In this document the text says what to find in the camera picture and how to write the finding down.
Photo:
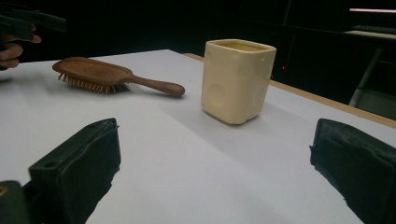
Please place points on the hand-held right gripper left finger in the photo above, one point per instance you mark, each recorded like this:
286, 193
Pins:
77, 168

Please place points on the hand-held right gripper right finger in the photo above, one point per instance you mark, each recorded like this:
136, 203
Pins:
358, 165

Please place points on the wooden hairbrush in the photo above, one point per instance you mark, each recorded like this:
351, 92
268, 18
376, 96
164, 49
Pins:
93, 74

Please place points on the cream square ceramic cup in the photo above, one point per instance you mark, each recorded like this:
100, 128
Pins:
236, 84

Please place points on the metal stand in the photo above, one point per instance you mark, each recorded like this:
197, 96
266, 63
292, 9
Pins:
365, 74

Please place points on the dark keyboard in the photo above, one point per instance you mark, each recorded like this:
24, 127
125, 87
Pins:
373, 29

